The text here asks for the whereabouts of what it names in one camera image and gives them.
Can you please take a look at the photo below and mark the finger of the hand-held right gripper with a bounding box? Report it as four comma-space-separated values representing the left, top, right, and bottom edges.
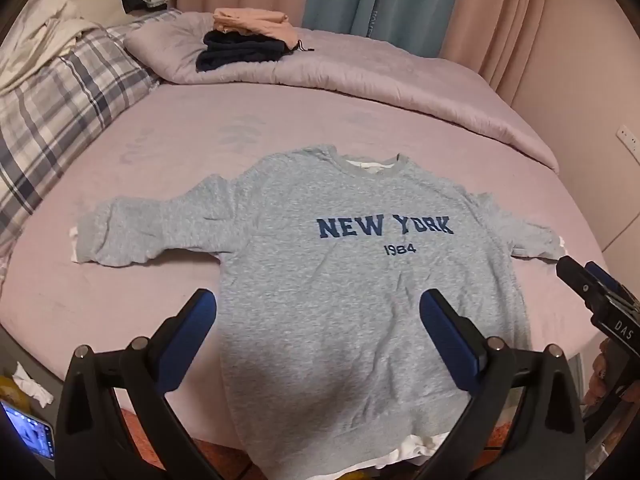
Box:
556, 256, 608, 322
585, 261, 640, 307

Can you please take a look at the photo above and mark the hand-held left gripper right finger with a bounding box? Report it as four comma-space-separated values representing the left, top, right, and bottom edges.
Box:
419, 288, 588, 480

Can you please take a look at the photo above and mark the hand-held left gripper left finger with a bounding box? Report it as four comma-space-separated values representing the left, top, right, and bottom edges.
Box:
55, 288, 236, 480

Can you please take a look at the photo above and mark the grey printed sweatshirt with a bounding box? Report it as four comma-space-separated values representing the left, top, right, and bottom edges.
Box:
70, 144, 568, 478

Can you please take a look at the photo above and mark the pile of white clothes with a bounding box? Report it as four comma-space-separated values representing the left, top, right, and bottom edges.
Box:
0, 0, 101, 93

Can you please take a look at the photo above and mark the person's right hand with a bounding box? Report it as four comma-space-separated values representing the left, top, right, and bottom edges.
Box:
585, 341, 620, 407

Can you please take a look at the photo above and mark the crumpled white tissue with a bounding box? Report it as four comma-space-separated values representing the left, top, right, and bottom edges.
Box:
11, 362, 55, 408

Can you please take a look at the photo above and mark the smartphone with lit screen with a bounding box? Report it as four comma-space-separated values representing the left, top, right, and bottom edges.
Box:
0, 400, 56, 461

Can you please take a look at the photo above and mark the yellow cloth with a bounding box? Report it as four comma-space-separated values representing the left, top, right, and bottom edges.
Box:
0, 377, 31, 411

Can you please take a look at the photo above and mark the pink duvet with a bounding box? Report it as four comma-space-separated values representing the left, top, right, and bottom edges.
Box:
124, 10, 560, 173

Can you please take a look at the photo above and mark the blue plaid pillow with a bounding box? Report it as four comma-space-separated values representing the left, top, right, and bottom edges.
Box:
0, 7, 183, 261

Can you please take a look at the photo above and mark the folded navy garment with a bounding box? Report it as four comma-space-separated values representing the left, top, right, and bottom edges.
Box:
195, 30, 316, 73

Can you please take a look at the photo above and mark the folded peach garment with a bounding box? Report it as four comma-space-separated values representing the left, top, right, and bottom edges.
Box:
212, 7, 291, 43

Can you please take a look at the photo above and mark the white wall socket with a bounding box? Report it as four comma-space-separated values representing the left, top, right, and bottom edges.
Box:
617, 124, 640, 153

